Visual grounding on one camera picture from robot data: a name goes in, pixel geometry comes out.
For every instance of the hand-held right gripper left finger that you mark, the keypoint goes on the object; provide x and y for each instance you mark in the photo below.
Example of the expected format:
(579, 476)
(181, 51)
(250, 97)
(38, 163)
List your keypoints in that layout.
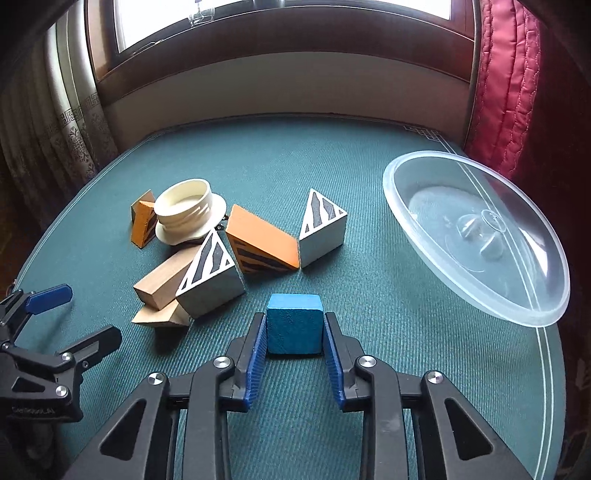
(256, 364)

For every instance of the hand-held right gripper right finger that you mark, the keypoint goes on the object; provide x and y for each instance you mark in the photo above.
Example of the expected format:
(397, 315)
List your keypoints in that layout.
(334, 364)

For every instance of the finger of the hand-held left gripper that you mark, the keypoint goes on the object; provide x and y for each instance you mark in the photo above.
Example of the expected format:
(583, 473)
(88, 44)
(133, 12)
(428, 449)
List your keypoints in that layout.
(48, 295)
(92, 344)

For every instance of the blue wooden cube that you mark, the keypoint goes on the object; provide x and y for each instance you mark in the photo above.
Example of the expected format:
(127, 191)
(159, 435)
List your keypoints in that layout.
(295, 323)

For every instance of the plain wooden wedge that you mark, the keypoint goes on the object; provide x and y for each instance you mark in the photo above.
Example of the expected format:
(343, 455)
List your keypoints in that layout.
(161, 318)

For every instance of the plain wooden block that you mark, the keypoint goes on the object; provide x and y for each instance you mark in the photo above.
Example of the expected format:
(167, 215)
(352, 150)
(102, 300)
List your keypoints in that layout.
(159, 281)

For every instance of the white striped wooden wedge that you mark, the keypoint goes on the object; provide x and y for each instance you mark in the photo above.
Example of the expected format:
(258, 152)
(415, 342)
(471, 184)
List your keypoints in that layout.
(323, 230)
(210, 277)

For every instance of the orange striped wooden wedge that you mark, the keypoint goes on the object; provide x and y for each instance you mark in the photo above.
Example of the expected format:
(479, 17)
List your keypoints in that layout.
(143, 226)
(258, 235)

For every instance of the cream threaded plastic cap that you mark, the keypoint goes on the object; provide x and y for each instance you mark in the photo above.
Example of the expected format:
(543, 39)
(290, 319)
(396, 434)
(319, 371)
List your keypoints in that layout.
(184, 210)

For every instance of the clear plastic bowl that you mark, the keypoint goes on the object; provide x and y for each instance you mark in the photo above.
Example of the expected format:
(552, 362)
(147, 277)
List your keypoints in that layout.
(475, 235)

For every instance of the beige patterned curtain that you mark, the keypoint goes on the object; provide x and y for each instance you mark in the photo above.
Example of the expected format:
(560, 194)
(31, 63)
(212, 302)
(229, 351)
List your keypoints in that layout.
(60, 115)

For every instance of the wooden framed window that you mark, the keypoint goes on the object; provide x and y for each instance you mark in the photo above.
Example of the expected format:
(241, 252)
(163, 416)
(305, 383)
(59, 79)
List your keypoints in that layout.
(277, 69)

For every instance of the clear drinking glass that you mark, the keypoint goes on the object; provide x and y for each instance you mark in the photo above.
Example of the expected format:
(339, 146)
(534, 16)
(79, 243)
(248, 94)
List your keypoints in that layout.
(198, 14)

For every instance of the red quilted curtain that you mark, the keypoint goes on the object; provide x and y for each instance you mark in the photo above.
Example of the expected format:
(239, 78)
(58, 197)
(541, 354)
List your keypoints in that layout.
(503, 83)

